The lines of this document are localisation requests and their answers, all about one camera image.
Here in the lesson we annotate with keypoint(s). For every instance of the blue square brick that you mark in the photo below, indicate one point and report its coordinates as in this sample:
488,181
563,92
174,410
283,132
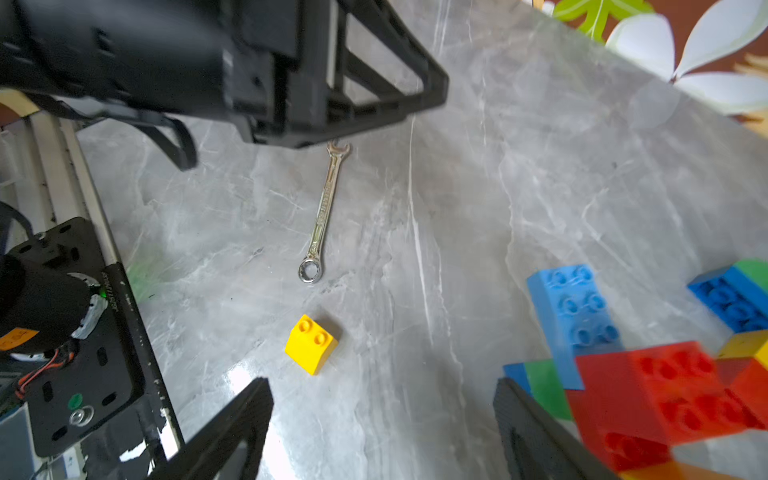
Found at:
518,373

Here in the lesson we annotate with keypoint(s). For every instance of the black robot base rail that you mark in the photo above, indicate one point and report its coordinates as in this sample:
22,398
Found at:
80,398

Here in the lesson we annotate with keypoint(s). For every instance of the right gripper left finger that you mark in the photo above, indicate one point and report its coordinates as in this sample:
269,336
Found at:
231,445

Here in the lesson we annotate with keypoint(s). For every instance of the yellow square brick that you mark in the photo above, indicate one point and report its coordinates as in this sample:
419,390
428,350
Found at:
747,345
310,345
674,470

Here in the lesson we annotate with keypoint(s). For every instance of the red square brick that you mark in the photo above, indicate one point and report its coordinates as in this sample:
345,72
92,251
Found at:
746,380

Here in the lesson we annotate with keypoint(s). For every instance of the silver combination wrench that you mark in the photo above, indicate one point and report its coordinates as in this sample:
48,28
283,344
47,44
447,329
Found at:
311,268

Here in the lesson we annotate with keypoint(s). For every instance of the light blue long brick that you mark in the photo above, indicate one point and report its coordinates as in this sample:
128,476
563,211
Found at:
574,317

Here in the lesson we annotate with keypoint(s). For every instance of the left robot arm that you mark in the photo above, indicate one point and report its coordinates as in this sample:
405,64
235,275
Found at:
148,64

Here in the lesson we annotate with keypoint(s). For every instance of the dark blue long brick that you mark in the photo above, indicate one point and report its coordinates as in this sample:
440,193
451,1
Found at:
733,298

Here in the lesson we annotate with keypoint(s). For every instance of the green square brick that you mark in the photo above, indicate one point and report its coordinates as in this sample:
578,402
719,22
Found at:
755,270
547,389

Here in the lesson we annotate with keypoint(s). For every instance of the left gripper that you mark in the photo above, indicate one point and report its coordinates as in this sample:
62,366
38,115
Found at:
289,79

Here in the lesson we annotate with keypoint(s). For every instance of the red long brick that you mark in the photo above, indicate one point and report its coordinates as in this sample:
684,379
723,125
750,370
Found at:
635,406

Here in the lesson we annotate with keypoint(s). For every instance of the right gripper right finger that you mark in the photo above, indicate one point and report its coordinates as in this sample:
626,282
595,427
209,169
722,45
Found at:
535,445

